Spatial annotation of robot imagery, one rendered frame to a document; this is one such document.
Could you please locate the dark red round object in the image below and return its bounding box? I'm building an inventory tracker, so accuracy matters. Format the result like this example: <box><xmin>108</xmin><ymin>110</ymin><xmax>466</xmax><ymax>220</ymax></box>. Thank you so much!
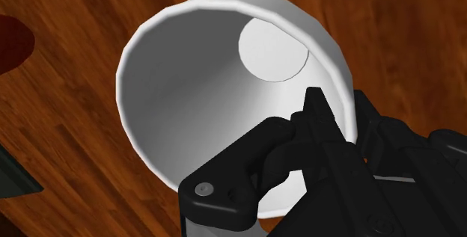
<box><xmin>0</xmin><ymin>14</ymin><xmax>36</xmax><ymax>76</ymax></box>

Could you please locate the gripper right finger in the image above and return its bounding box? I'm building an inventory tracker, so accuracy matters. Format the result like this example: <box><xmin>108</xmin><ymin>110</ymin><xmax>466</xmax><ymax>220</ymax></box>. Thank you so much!
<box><xmin>352</xmin><ymin>89</ymin><xmax>467</xmax><ymax>237</ymax></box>

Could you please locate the dark green flat object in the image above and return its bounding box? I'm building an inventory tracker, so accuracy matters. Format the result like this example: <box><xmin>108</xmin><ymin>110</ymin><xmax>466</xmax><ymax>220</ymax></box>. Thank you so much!
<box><xmin>0</xmin><ymin>144</ymin><xmax>45</xmax><ymax>200</ymax></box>

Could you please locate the white cup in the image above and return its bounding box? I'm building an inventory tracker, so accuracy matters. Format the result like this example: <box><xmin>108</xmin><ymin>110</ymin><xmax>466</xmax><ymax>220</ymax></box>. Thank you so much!
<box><xmin>115</xmin><ymin>0</ymin><xmax>358</xmax><ymax>220</ymax></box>

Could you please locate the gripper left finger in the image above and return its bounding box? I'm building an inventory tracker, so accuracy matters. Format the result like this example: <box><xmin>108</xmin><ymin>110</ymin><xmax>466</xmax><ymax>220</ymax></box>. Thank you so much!
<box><xmin>177</xmin><ymin>86</ymin><xmax>403</xmax><ymax>237</ymax></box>

